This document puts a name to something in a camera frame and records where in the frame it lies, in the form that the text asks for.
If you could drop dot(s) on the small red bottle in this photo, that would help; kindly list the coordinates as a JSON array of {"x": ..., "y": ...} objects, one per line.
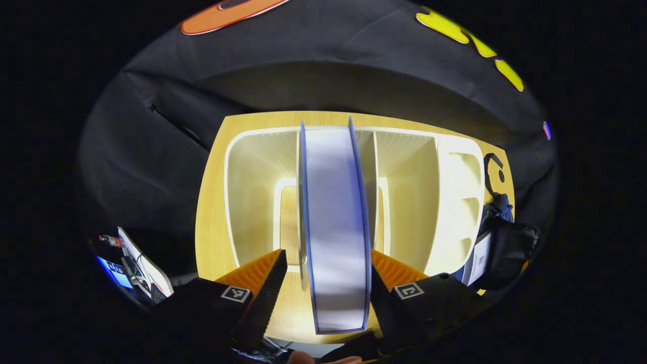
[{"x": 111, "y": 240}]

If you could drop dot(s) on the blue schoolbag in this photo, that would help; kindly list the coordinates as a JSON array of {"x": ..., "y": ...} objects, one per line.
[{"x": 510, "y": 247}]

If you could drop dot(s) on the white book pale spine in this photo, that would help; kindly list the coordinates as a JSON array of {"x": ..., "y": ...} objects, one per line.
[{"x": 480, "y": 258}]

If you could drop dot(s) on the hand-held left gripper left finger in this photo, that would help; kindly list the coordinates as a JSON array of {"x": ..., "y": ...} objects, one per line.
[{"x": 268, "y": 298}]

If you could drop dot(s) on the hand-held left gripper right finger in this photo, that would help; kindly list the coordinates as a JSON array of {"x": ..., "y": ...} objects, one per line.
[{"x": 386, "y": 308}]

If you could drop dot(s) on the black backdrop cloth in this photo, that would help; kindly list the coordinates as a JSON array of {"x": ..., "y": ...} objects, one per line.
[{"x": 303, "y": 65}]

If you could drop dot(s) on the white book grey spine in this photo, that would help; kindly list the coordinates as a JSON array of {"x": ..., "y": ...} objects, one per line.
[{"x": 336, "y": 227}]

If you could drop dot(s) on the computer monitor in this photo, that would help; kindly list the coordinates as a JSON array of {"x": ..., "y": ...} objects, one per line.
[{"x": 113, "y": 270}]

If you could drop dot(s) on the cream bookshelf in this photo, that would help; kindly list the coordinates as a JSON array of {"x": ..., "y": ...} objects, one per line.
[{"x": 414, "y": 202}]

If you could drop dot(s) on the white side table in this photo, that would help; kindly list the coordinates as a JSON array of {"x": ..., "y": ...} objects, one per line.
[{"x": 151, "y": 268}]

